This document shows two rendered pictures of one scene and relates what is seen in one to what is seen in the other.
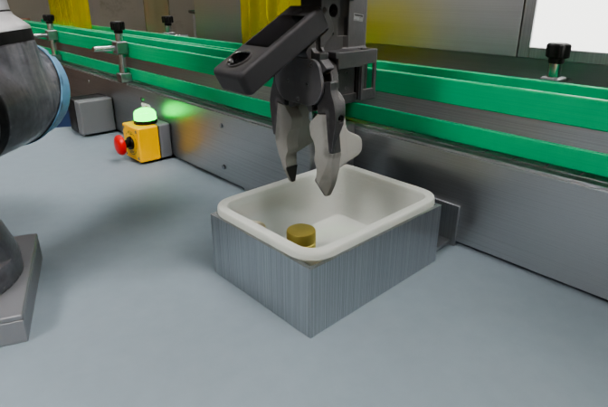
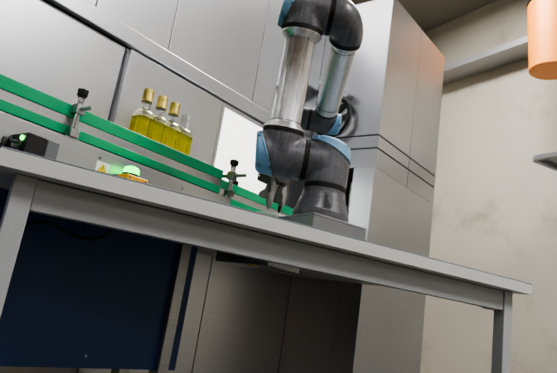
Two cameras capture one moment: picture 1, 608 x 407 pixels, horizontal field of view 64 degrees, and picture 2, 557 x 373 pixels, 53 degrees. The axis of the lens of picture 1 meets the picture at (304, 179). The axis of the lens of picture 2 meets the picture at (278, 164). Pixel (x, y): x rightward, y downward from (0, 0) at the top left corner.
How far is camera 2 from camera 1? 2.05 m
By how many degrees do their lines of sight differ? 103
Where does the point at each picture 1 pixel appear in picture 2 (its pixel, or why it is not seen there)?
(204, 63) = (167, 151)
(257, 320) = not seen: hidden behind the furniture
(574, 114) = (261, 201)
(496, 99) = (247, 194)
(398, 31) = not seen: hidden behind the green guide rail
